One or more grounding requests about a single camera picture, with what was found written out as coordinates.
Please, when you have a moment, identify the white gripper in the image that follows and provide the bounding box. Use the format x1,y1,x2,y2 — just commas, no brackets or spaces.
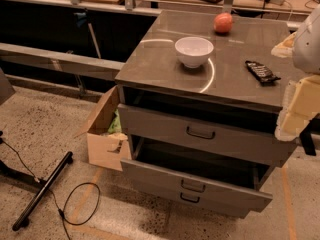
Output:
271,5,320,141

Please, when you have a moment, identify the grey top drawer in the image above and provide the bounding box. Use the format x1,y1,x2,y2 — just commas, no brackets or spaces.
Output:
118,104,297,167

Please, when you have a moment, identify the grey drawer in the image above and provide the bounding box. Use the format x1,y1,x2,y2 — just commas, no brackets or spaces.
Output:
132,180,249,218
118,104,297,167
121,136,273,212

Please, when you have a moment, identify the grey metal drawer cabinet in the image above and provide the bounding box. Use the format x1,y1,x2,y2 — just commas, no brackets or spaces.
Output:
114,9,309,219

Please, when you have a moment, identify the grey middle drawer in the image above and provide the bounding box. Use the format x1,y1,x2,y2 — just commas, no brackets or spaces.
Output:
121,136,273,212

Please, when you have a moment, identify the grey bottom drawer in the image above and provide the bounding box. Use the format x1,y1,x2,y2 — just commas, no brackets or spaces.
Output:
132,180,249,218

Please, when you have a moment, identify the black snack bar wrapper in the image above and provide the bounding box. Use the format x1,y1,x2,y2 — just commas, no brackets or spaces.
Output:
245,61,280,84

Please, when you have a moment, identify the red apple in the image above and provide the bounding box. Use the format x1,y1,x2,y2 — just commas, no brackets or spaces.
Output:
213,13,233,34

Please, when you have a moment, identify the white ceramic bowl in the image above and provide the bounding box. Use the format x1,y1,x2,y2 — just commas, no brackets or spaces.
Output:
175,37,214,68

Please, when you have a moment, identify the green bag in box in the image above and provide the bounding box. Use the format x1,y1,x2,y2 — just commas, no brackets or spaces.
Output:
108,110,122,134

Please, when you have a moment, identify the brown cardboard box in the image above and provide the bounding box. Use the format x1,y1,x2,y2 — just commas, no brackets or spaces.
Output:
75,87,131,171

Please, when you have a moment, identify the black stand leg bar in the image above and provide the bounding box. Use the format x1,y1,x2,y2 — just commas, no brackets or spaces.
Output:
12,151,73,231

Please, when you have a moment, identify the grey metal rail beam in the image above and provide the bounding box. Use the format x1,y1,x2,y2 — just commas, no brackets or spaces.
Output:
0,43,124,81

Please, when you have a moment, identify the black floor cable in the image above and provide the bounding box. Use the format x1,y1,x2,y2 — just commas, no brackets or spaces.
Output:
0,130,101,240

